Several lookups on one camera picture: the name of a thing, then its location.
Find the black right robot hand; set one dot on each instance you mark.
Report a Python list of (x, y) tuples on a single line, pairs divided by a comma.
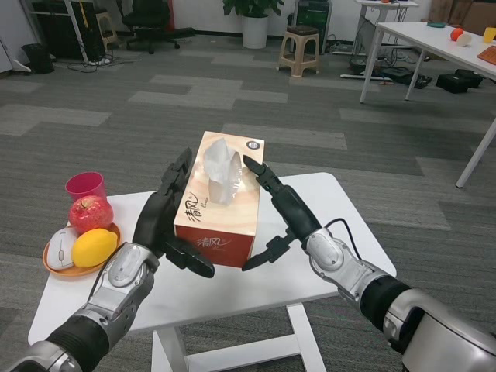
[(298, 217)]

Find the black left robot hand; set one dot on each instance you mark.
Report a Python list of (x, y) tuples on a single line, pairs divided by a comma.
[(155, 221)]

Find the red and beige tissue box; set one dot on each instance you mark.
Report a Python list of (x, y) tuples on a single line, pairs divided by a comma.
[(217, 244)]

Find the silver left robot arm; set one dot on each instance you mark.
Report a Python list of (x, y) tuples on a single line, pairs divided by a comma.
[(116, 286)]

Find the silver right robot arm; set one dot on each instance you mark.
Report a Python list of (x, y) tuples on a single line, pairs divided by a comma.
[(341, 263)]

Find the red apple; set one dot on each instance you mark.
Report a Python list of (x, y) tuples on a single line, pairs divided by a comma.
[(91, 215)]

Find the yellow lemon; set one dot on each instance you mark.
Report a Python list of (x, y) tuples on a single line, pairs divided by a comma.
[(95, 248)]

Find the pink plastic cup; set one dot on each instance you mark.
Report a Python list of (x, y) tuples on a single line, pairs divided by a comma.
[(85, 186)]

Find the white computer mouse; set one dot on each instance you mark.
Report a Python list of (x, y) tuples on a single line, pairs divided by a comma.
[(60, 250)]

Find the orange plate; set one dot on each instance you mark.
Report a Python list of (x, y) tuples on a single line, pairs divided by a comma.
[(66, 272)]

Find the white power strip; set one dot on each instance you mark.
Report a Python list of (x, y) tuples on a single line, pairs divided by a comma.
[(98, 60)]

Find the black bag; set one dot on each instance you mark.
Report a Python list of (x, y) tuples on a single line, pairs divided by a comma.
[(397, 75)]

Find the beige plastic stool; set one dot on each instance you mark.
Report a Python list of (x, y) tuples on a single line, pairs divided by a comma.
[(300, 36)]

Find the small black pouch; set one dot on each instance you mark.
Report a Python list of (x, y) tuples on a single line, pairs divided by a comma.
[(423, 80)]

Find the white plant pot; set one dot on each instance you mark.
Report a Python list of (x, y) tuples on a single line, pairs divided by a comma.
[(255, 33)]

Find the small yellowish stool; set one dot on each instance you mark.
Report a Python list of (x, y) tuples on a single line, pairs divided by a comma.
[(105, 31)]

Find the black office chair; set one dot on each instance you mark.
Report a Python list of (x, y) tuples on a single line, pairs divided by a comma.
[(151, 23)]

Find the black and green cabinet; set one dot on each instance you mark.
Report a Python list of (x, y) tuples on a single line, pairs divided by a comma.
[(314, 19)]

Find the black trash bin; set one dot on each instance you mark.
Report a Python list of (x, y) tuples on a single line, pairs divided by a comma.
[(38, 58)]

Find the flat black case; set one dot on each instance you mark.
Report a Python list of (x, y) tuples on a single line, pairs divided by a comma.
[(451, 84), (474, 77)]

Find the white base foot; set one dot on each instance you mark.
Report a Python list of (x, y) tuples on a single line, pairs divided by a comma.
[(21, 66)]

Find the green potted plant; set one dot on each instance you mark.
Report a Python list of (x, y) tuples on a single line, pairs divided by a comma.
[(252, 5)]

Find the large white desk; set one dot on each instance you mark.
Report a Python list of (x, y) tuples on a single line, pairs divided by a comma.
[(418, 36)]

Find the white standing desk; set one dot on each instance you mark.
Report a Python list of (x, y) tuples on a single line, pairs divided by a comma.
[(387, 4)]

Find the teal plate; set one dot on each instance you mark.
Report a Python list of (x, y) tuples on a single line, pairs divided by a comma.
[(436, 24)]

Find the orange ball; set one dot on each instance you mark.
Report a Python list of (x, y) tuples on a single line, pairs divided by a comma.
[(455, 33)]

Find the white cup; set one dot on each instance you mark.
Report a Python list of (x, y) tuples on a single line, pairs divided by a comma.
[(465, 39)]

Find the orange board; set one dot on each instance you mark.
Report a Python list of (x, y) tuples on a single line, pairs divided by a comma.
[(489, 55)]

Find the yellow cup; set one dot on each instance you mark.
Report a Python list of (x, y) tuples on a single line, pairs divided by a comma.
[(490, 35)]

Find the white table base frame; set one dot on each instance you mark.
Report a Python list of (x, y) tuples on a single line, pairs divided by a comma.
[(306, 341)]

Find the white desk leg frame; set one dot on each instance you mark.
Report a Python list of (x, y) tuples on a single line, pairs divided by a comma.
[(76, 31)]

